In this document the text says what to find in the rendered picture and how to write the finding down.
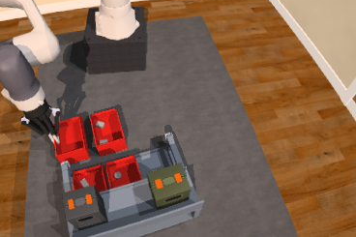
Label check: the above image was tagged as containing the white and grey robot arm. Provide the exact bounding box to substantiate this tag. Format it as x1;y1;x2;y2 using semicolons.
0;0;139;111

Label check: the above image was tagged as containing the grey metal shelf frame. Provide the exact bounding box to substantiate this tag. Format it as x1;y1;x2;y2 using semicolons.
61;133;204;237

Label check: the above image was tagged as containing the white round disc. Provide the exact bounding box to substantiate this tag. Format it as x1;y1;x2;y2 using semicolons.
114;172;122;179

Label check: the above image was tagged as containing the olive green case with orange latches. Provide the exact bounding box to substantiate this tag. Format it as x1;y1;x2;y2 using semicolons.
147;163;191;210

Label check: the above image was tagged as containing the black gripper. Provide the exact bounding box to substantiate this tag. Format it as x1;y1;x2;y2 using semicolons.
21;99;60;144

